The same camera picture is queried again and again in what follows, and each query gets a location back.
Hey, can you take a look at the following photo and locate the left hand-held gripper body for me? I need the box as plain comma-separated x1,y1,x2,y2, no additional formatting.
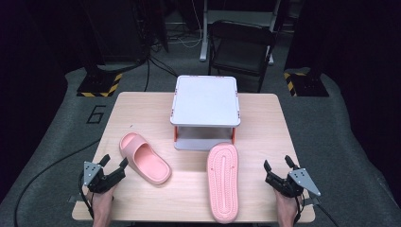
82,161,127,194

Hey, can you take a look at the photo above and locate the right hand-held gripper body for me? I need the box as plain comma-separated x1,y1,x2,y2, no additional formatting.
264,167,323,200

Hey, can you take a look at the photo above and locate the pink slipper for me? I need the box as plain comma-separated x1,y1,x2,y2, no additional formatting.
206,142,240,224
118,131,173,186

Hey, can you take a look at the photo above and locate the white two-tier shoe rack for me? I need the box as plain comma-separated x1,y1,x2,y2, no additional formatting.
169,75,242,151

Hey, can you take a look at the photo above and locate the person's left hand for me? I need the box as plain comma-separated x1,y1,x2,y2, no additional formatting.
90,184,116,218

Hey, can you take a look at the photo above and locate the person's right hand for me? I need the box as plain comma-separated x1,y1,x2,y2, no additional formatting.
273,188,305,221

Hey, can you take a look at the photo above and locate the grey tape piece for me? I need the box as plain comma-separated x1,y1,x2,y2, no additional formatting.
303,196,320,208

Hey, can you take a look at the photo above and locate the black stand with striped base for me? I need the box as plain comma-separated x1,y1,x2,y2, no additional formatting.
283,0,331,98
76,0,124,98

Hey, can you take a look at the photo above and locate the black folding chair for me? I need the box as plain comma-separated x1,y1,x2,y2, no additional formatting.
207,20,279,95

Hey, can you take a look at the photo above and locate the left hand-held gripper cable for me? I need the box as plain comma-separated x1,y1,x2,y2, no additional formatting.
78,171,96,220

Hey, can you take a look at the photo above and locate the hand-held gripper cable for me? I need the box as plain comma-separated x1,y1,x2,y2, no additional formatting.
293,196,340,227
78,171,96,220

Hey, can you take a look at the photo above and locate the right hand-held gripper cable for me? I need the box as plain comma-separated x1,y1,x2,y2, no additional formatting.
293,196,340,227

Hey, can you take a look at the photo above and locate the black floor cable bundle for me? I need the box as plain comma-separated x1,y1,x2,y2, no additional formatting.
143,46,180,93

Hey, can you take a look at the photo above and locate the white cable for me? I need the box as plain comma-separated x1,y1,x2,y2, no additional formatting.
168,0,203,49

